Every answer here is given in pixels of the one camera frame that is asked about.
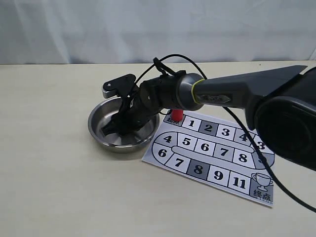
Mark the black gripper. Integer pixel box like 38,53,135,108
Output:
101,76,183,136

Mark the red cylinder game piece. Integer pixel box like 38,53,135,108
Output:
171,110,183,122

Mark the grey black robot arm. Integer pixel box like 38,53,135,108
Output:
101,63,316,170

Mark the stainless steel round bowl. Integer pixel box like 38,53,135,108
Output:
88,98,160,154

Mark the paper game board sheet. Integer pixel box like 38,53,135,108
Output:
142,112,275,206

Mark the white curtain backdrop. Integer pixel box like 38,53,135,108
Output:
0,0,316,64

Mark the black cable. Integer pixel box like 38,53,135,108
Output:
134,54,316,213

